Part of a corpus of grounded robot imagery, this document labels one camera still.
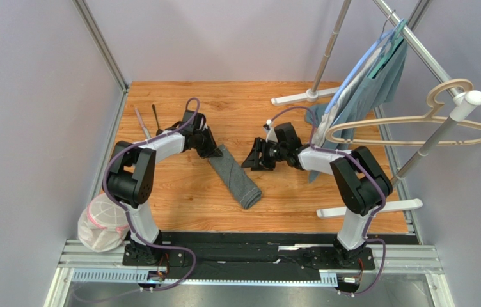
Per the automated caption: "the black spoon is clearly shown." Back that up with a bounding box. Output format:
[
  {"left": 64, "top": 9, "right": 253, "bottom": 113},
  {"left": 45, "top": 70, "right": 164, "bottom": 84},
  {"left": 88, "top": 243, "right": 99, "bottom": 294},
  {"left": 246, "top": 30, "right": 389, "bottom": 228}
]
[{"left": 152, "top": 104, "right": 163, "bottom": 136}]

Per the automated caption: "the pink handled knife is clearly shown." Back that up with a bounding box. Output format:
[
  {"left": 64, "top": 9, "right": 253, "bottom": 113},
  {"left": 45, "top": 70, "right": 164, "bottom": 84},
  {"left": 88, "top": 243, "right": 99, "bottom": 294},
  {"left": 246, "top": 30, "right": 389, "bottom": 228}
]
[{"left": 134, "top": 107, "right": 152, "bottom": 139}]

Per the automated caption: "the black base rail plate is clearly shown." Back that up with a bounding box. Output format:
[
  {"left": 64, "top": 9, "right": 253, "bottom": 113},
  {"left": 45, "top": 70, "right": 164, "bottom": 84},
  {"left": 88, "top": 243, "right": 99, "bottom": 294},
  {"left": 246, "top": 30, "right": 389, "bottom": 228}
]
[{"left": 122, "top": 232, "right": 375, "bottom": 281}]

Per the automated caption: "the blue clothes hanger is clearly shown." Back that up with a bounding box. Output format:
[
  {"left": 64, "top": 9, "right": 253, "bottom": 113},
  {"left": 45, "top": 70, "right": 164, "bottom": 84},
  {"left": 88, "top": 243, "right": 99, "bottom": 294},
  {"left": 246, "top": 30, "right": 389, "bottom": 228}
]
[{"left": 322, "top": 17, "right": 409, "bottom": 114}]

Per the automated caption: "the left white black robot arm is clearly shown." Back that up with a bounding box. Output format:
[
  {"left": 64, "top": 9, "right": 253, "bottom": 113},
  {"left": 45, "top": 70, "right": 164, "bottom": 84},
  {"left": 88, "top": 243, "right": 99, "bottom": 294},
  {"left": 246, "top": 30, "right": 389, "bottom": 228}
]
[{"left": 102, "top": 110, "right": 223, "bottom": 256}]

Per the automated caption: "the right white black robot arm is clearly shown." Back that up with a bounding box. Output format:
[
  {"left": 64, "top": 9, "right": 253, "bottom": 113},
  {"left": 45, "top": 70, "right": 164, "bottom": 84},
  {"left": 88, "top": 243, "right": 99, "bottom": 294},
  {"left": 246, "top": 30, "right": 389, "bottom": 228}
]
[{"left": 241, "top": 122, "right": 393, "bottom": 257}]

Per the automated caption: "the teal hanging garment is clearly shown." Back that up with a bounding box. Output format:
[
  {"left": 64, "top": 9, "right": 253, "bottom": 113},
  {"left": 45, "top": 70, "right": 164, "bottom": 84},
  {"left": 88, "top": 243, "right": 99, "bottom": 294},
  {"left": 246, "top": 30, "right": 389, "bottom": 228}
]
[{"left": 305, "top": 21, "right": 409, "bottom": 184}]

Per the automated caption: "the wooden clothes hanger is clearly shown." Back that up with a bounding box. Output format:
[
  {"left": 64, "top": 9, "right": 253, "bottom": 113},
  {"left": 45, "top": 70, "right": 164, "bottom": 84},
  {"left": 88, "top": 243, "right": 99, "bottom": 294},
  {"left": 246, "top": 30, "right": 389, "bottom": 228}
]
[{"left": 326, "top": 79, "right": 481, "bottom": 146}]

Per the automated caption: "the white mesh laundry bag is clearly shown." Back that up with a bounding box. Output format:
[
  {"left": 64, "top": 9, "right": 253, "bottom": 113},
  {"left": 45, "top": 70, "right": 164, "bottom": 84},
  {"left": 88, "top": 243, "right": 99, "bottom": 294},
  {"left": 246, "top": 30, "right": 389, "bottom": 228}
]
[{"left": 77, "top": 193, "right": 130, "bottom": 253}]

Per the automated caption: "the grey stitched cloth napkin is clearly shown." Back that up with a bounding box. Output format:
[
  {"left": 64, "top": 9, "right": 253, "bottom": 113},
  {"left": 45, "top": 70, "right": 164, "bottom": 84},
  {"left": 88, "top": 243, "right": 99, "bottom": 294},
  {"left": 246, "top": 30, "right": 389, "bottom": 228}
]
[{"left": 209, "top": 145, "right": 262, "bottom": 210}]

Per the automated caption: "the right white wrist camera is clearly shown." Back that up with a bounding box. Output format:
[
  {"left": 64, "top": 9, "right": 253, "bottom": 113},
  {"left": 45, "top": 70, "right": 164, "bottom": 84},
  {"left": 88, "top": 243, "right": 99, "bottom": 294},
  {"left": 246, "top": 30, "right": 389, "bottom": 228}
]
[{"left": 264, "top": 119, "right": 278, "bottom": 143}]

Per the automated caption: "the metal clothes rack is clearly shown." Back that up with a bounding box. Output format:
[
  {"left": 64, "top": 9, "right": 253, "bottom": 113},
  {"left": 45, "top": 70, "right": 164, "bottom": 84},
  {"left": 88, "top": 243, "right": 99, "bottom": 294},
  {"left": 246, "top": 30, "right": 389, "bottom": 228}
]
[{"left": 271, "top": 0, "right": 481, "bottom": 219}]

